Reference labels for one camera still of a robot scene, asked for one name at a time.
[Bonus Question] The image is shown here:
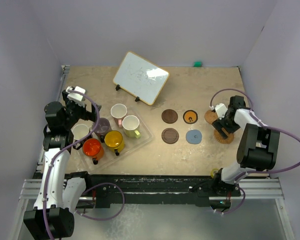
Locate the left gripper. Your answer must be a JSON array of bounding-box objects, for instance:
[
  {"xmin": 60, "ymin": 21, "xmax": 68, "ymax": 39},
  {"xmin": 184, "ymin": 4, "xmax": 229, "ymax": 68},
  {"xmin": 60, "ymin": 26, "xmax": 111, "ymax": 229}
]
[{"xmin": 62, "ymin": 91, "xmax": 100, "ymax": 130}]

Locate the woven rattan coaster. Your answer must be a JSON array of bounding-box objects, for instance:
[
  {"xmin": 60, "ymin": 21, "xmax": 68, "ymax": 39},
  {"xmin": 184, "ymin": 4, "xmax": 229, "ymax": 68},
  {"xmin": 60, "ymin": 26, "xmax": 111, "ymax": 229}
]
[{"xmin": 214, "ymin": 129, "xmax": 234, "ymax": 144}]

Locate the tan cork coaster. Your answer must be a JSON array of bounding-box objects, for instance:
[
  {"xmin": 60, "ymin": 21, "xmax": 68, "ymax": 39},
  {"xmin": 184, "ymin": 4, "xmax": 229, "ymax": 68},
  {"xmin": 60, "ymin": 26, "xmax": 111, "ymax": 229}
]
[{"xmin": 204, "ymin": 110, "xmax": 219, "ymax": 124}]

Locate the blue round coaster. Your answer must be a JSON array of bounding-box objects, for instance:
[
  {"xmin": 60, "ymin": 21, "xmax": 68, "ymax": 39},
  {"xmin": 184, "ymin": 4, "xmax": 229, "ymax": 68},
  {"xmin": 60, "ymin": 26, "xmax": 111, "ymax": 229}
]
[{"xmin": 186, "ymin": 129, "xmax": 202, "ymax": 145}]

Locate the pink cup white inside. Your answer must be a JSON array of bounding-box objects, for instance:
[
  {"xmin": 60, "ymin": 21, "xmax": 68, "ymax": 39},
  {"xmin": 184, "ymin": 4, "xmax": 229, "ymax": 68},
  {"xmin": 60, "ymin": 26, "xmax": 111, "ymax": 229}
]
[{"xmin": 110, "ymin": 103, "xmax": 127, "ymax": 128}]

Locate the orange black-rimmed coaster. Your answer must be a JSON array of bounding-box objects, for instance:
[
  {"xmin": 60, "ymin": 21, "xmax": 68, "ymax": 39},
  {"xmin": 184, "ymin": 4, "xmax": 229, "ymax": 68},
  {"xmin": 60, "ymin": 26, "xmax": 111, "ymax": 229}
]
[{"xmin": 183, "ymin": 110, "xmax": 198, "ymax": 124}]

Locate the dark brown wooden coaster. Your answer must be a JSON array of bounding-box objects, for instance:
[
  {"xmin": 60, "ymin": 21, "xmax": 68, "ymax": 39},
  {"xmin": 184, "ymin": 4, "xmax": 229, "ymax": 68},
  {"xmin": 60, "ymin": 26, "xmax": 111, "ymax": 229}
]
[{"xmin": 161, "ymin": 109, "xmax": 178, "ymax": 124}]

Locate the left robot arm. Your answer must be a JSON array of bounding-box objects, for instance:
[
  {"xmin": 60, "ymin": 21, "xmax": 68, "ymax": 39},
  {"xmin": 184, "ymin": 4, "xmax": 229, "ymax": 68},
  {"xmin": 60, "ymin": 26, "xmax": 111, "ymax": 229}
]
[{"xmin": 23, "ymin": 86, "xmax": 101, "ymax": 240}]

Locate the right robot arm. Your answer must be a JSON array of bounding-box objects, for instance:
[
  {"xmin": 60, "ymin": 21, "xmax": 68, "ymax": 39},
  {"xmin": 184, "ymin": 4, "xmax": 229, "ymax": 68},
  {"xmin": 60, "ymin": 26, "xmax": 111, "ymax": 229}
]
[{"xmin": 210, "ymin": 95, "xmax": 280, "ymax": 196}]

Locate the purple cup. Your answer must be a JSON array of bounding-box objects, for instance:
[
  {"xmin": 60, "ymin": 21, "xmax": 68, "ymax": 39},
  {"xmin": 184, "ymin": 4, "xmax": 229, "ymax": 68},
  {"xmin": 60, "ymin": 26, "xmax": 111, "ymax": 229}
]
[{"xmin": 94, "ymin": 117, "xmax": 112, "ymax": 143}]

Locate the orange transparent cup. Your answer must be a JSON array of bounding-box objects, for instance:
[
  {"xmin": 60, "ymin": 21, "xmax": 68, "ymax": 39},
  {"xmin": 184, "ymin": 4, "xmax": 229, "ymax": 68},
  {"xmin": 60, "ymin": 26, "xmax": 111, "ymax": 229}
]
[{"xmin": 82, "ymin": 138, "xmax": 104, "ymax": 165}]

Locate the yellow transparent cup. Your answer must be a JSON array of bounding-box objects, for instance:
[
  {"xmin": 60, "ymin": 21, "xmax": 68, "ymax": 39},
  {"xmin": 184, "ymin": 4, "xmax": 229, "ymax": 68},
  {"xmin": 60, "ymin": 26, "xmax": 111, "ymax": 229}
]
[{"xmin": 104, "ymin": 130, "xmax": 125, "ymax": 156}]

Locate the pale yellow cup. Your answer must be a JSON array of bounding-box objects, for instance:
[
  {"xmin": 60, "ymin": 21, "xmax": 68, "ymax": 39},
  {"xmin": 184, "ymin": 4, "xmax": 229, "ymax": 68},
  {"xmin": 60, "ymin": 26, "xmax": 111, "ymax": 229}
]
[{"xmin": 122, "ymin": 115, "xmax": 141, "ymax": 139}]

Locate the dark brown ringed coaster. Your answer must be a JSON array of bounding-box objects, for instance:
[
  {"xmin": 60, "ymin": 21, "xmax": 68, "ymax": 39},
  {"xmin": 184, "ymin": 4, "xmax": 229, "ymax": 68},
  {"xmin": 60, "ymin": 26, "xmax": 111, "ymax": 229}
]
[{"xmin": 161, "ymin": 128, "xmax": 179, "ymax": 144}]

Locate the clear plastic tray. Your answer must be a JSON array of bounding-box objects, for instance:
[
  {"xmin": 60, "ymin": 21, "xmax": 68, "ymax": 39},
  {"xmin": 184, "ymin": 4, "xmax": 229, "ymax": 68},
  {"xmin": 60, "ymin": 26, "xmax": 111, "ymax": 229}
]
[{"xmin": 70, "ymin": 106, "xmax": 153, "ymax": 174}]

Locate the yellow tape roll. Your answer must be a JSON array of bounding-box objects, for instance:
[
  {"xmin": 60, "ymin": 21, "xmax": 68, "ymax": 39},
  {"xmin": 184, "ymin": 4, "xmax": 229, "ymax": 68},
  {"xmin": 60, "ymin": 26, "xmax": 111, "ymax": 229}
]
[{"xmin": 210, "ymin": 168, "xmax": 219, "ymax": 178}]

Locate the small whiteboard on stand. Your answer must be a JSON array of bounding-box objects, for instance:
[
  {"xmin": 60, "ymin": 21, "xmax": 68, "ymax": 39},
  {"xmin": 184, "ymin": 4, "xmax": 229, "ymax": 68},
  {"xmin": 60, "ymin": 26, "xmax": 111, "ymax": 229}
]
[{"xmin": 113, "ymin": 51, "xmax": 170, "ymax": 106}]

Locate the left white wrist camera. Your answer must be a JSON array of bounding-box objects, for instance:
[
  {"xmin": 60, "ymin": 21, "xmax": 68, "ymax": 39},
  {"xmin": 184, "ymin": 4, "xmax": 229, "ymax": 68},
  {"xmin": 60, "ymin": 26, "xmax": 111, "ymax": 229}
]
[{"xmin": 65, "ymin": 86, "xmax": 87, "ymax": 107}]

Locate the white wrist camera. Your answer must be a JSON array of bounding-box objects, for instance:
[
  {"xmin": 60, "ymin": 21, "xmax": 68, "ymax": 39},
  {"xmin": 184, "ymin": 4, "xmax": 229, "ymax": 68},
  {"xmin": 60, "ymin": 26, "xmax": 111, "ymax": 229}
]
[
  {"xmin": 210, "ymin": 103, "xmax": 228, "ymax": 119},
  {"xmin": 65, "ymin": 86, "xmax": 87, "ymax": 107}
]

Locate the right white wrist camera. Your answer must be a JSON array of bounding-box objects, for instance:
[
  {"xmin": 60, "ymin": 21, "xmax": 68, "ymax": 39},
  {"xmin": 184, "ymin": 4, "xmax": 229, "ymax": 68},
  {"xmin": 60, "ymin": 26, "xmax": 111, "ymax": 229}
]
[{"xmin": 210, "ymin": 103, "xmax": 228, "ymax": 119}]

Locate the white cup black handle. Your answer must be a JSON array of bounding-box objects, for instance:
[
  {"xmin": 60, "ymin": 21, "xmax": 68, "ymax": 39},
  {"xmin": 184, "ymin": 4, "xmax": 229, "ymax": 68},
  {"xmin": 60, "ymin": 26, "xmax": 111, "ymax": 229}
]
[{"xmin": 71, "ymin": 124, "xmax": 92, "ymax": 150}]

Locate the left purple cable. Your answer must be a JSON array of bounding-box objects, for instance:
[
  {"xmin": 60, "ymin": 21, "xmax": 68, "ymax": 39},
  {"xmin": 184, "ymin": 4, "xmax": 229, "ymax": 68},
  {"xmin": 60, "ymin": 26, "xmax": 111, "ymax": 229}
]
[{"xmin": 41, "ymin": 89, "xmax": 125, "ymax": 240}]

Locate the purple cable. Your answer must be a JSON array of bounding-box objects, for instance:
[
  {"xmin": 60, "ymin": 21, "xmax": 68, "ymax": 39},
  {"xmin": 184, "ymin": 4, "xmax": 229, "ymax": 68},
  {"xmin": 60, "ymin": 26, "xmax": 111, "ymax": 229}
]
[
  {"xmin": 41, "ymin": 89, "xmax": 125, "ymax": 240},
  {"xmin": 210, "ymin": 88, "xmax": 300, "ymax": 216}
]

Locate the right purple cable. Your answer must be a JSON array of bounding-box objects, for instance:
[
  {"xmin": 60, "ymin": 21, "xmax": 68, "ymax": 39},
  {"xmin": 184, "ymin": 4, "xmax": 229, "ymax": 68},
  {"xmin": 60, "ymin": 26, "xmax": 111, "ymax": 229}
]
[{"xmin": 210, "ymin": 88, "xmax": 300, "ymax": 216}]

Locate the green object at wall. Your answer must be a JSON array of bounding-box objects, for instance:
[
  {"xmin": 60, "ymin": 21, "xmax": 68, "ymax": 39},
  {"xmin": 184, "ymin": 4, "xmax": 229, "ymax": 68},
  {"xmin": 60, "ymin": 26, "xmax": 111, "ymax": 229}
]
[{"xmin": 193, "ymin": 61, "xmax": 203, "ymax": 68}]

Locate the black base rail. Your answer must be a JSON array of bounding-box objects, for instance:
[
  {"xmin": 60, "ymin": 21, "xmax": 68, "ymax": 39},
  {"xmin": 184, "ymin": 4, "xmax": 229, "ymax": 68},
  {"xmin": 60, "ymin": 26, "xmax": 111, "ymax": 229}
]
[{"xmin": 62, "ymin": 173, "xmax": 242, "ymax": 210}]

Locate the aluminium frame rail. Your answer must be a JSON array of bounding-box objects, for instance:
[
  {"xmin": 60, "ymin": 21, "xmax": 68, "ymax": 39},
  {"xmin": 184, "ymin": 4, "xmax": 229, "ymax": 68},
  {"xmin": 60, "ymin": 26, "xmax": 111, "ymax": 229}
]
[{"xmin": 19, "ymin": 179, "xmax": 42, "ymax": 200}]

